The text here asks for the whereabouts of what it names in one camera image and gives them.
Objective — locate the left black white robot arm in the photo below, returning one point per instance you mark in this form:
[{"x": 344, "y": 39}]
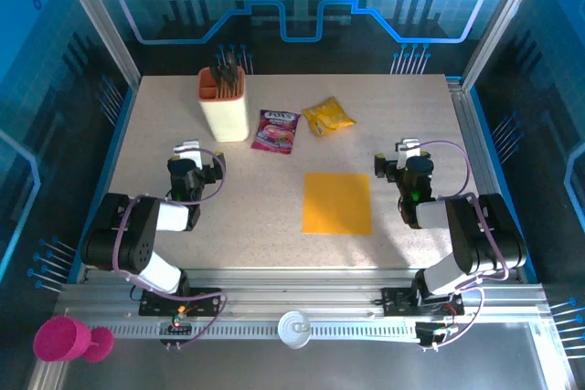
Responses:
[{"x": 137, "y": 235}]

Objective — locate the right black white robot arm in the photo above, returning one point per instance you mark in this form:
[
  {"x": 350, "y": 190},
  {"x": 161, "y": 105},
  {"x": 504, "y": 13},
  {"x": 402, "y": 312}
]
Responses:
[{"x": 475, "y": 239}]

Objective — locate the cream knife block orange top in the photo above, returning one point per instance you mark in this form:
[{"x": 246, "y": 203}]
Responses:
[{"x": 225, "y": 116}]

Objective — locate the purple candy bag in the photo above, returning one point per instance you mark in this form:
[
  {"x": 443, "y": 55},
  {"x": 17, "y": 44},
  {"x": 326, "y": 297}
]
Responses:
[{"x": 276, "y": 132}]

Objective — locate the yellow snack bag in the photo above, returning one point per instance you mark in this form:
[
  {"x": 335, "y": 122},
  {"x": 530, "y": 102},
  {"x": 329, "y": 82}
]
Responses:
[{"x": 328, "y": 116}]

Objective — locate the small LED circuit board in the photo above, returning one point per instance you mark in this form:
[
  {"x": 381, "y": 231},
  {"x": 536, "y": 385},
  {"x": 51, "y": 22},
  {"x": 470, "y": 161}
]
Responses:
[
  {"x": 434, "y": 333},
  {"x": 179, "y": 319}
]

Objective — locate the pink plastic goblet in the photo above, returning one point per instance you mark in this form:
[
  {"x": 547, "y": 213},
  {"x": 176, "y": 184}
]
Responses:
[{"x": 64, "y": 340}]

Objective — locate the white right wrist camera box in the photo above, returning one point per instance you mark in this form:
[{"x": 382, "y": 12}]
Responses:
[{"x": 407, "y": 149}]

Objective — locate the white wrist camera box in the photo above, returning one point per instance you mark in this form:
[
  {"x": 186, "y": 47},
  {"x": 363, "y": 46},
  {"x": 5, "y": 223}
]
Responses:
[
  {"x": 407, "y": 149},
  {"x": 188, "y": 151}
]

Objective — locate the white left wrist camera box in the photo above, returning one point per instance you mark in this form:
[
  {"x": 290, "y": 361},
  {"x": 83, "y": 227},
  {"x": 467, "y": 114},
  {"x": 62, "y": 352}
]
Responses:
[{"x": 188, "y": 151}]

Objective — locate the aluminium side rail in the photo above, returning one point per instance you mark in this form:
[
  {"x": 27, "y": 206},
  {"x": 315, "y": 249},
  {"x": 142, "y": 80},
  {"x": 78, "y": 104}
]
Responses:
[{"x": 466, "y": 125}]

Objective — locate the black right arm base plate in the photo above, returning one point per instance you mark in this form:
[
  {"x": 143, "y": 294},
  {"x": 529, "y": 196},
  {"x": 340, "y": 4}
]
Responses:
[{"x": 397, "y": 301}]

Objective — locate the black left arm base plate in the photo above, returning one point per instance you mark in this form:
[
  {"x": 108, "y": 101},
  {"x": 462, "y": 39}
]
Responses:
[{"x": 201, "y": 302}]

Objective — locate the aluminium frame rail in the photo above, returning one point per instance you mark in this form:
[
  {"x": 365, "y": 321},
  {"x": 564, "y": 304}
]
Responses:
[{"x": 297, "y": 291}]

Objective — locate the aluminium frame post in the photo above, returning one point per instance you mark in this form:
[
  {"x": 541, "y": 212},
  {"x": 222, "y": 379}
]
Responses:
[
  {"x": 98, "y": 24},
  {"x": 498, "y": 29}
]

